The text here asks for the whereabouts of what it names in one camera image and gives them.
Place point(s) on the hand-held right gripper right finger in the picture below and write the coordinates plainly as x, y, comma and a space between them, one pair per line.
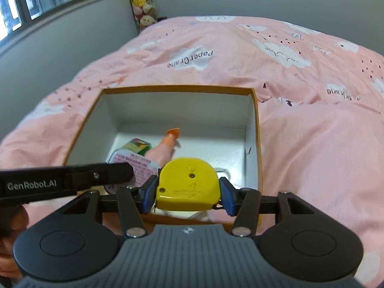
226, 195

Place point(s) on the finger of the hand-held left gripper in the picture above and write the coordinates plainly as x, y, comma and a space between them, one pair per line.
105, 175

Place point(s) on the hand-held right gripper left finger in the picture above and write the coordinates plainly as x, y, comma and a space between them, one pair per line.
148, 195

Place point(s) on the white tin with red label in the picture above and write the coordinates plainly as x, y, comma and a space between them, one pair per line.
141, 163

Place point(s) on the yellow tape measure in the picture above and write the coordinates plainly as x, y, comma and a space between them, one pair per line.
186, 186

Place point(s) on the small green box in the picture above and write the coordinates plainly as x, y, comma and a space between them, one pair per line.
138, 146

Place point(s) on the pink bottle with orange cap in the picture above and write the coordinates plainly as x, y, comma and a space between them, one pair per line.
162, 153

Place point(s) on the orange cardboard box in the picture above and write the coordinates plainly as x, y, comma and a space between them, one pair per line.
180, 111

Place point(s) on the person's left hand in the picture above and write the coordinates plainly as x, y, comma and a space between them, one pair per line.
12, 252

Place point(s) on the pile of plush toys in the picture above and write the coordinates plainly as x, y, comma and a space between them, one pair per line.
142, 3

